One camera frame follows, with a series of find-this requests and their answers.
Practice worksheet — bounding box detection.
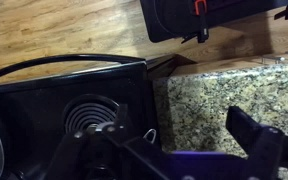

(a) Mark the black coil burner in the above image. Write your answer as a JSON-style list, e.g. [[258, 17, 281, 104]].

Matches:
[[63, 95, 121, 134]]

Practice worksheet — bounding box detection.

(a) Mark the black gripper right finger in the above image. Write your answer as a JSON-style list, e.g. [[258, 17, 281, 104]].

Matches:
[[225, 105, 288, 180]]

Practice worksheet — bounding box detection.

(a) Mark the metal lower cabinet handle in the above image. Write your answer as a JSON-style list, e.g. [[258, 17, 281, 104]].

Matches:
[[260, 54, 286, 65]]

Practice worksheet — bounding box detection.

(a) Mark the black robot mount cart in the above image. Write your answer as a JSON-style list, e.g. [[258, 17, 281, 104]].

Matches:
[[139, 0, 288, 44]]

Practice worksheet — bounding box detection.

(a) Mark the wooden lower cabinet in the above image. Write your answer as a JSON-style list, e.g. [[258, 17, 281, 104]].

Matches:
[[147, 50, 288, 80]]

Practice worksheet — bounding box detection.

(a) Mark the black cable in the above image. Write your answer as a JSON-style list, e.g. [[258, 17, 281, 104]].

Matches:
[[0, 53, 147, 86]]

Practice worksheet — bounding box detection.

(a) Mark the black electric stove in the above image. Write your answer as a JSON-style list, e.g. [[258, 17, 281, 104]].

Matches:
[[0, 53, 162, 180]]

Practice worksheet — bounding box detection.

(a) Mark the orange black clamp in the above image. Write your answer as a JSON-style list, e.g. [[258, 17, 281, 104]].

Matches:
[[180, 0, 210, 44]]

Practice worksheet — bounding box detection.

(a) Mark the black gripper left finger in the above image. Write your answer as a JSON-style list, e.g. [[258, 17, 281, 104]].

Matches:
[[47, 103, 172, 180]]

